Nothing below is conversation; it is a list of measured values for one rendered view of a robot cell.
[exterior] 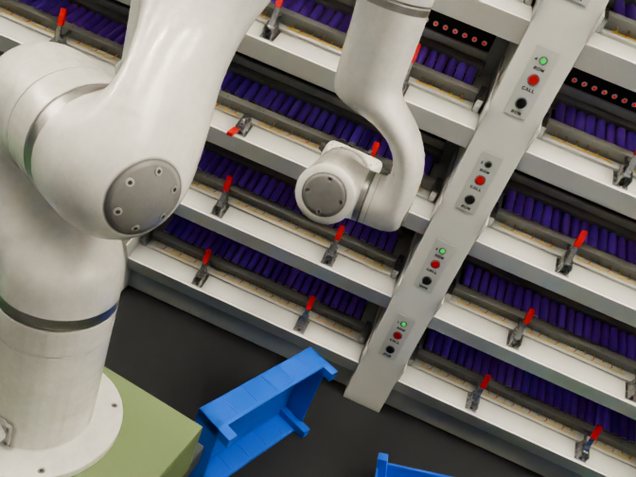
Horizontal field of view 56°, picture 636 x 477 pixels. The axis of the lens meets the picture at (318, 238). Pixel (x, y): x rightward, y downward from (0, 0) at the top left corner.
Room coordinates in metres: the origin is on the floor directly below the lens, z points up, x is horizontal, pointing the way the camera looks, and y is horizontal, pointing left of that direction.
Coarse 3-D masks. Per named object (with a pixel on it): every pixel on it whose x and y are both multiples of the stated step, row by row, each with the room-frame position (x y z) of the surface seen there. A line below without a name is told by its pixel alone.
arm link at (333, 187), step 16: (320, 160) 0.76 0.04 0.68; (336, 160) 0.76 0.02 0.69; (352, 160) 0.80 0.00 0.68; (304, 176) 0.72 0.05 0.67; (320, 176) 0.72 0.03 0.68; (336, 176) 0.72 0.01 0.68; (352, 176) 0.74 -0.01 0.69; (368, 176) 0.77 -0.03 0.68; (304, 192) 0.72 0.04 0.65; (320, 192) 0.72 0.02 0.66; (336, 192) 0.72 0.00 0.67; (352, 192) 0.72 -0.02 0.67; (304, 208) 0.71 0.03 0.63; (320, 208) 0.71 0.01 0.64; (336, 208) 0.71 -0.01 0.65; (352, 208) 0.72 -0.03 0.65
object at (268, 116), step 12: (228, 96) 1.18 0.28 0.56; (240, 108) 1.18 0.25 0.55; (252, 108) 1.17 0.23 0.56; (264, 108) 1.19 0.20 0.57; (264, 120) 1.17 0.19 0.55; (276, 120) 1.17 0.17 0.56; (288, 120) 1.18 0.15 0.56; (300, 132) 1.17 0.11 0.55; (312, 132) 1.17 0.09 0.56; (324, 132) 1.18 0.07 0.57; (348, 144) 1.17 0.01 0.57; (384, 168) 1.16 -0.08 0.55; (432, 180) 1.15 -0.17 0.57
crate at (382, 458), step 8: (384, 456) 0.87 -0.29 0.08; (384, 464) 0.86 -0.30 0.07; (392, 464) 0.88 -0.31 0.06; (376, 472) 0.85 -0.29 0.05; (384, 472) 0.86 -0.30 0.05; (392, 472) 0.88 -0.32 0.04; (400, 472) 0.88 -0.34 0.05; (408, 472) 0.88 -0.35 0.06; (416, 472) 0.87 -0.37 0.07; (424, 472) 0.87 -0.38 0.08; (432, 472) 0.87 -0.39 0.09
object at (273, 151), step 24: (264, 72) 1.29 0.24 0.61; (216, 120) 1.14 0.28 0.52; (216, 144) 1.13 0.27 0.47; (240, 144) 1.12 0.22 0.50; (264, 144) 1.12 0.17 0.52; (288, 144) 1.14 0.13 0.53; (312, 144) 1.17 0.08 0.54; (432, 144) 1.25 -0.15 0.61; (288, 168) 1.11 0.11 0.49; (432, 192) 1.12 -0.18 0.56; (408, 216) 1.09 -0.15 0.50; (432, 216) 1.08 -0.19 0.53
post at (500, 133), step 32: (544, 0) 1.08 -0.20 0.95; (608, 0) 1.07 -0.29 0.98; (544, 32) 1.08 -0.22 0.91; (576, 32) 1.07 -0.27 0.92; (512, 64) 1.08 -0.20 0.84; (544, 96) 1.07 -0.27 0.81; (480, 128) 1.08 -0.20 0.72; (512, 128) 1.08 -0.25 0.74; (512, 160) 1.07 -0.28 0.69; (448, 192) 1.08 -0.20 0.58; (448, 224) 1.08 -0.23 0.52; (480, 224) 1.07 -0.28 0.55; (416, 256) 1.08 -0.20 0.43; (416, 288) 1.08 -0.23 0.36; (448, 288) 1.07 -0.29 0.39; (384, 320) 1.08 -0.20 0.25; (416, 320) 1.07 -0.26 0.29; (352, 384) 1.08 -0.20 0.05; (384, 384) 1.07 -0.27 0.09
